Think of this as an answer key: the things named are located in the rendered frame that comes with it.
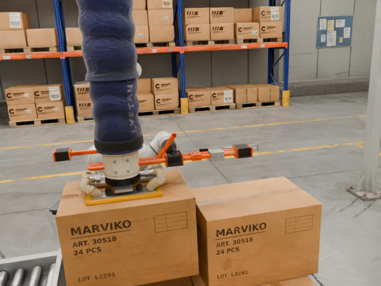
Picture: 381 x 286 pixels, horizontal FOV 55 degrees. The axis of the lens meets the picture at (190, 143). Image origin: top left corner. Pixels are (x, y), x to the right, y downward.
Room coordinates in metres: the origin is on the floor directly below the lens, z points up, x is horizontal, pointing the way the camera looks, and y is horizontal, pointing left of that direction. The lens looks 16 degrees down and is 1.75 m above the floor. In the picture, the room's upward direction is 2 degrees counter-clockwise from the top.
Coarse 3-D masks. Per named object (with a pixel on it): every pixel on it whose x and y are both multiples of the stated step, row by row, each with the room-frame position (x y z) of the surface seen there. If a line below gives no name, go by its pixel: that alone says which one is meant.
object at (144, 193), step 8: (104, 192) 1.57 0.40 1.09; (112, 192) 1.56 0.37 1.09; (128, 192) 1.56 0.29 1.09; (136, 192) 1.55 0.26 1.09; (144, 192) 1.55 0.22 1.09; (152, 192) 1.55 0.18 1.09; (160, 192) 1.55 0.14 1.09; (88, 200) 1.50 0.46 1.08; (96, 200) 1.50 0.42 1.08; (104, 200) 1.50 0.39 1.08; (112, 200) 1.51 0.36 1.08; (120, 200) 1.51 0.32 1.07; (128, 200) 1.52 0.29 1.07
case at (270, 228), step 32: (192, 192) 1.87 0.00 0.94; (224, 192) 1.85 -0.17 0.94; (256, 192) 1.83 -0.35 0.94; (288, 192) 1.82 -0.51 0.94; (224, 224) 1.55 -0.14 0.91; (256, 224) 1.59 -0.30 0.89; (288, 224) 1.63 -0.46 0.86; (320, 224) 1.67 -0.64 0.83; (224, 256) 1.55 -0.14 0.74; (256, 256) 1.59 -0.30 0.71; (288, 256) 1.63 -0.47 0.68
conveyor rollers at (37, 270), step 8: (0, 272) 1.78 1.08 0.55; (16, 272) 1.78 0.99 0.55; (24, 272) 1.80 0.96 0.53; (32, 272) 1.77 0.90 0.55; (40, 272) 1.79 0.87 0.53; (48, 272) 1.77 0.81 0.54; (0, 280) 1.71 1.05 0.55; (16, 280) 1.70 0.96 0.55; (32, 280) 1.70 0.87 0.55; (48, 280) 1.69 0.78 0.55
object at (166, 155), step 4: (168, 152) 1.74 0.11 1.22; (180, 152) 1.70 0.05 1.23; (164, 156) 1.70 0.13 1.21; (168, 156) 1.69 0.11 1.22; (172, 156) 1.66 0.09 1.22; (176, 156) 1.66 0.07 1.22; (180, 156) 1.66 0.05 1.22; (168, 160) 1.65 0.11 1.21; (172, 160) 1.66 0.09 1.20; (176, 160) 1.67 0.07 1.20; (180, 160) 1.67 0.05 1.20; (168, 164) 1.65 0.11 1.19; (172, 164) 1.65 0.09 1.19; (176, 164) 1.66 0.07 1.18; (180, 164) 1.66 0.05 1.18
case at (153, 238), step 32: (64, 192) 1.65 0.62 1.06; (64, 224) 1.40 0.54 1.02; (96, 224) 1.43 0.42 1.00; (128, 224) 1.46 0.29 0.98; (160, 224) 1.49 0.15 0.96; (192, 224) 1.51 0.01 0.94; (64, 256) 1.40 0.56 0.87; (96, 256) 1.43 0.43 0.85; (128, 256) 1.45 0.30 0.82; (160, 256) 1.48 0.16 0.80; (192, 256) 1.51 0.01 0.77
